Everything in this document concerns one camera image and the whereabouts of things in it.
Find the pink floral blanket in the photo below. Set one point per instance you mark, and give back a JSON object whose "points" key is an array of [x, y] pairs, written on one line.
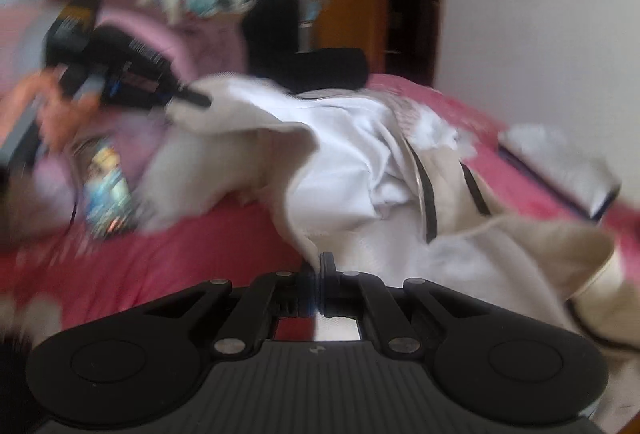
{"points": [[150, 264]]}

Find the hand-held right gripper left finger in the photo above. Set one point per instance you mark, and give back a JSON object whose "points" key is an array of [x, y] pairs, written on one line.
{"points": [[307, 294]]}

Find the white folded shirt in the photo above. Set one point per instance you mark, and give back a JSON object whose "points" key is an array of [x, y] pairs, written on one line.
{"points": [[555, 159]]}

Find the beige zip jacket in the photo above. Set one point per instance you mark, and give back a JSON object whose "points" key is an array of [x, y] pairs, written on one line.
{"points": [[350, 164]]}

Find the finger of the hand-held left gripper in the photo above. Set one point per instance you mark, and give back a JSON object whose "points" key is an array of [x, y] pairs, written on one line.
{"points": [[192, 99]]}

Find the black garment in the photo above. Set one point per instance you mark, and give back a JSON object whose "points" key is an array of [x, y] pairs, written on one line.
{"points": [[295, 49]]}

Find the person's left hand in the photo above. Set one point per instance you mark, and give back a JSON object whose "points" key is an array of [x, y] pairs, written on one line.
{"points": [[55, 119]]}

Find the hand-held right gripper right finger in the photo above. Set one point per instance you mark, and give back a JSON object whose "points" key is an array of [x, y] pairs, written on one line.
{"points": [[327, 289]]}

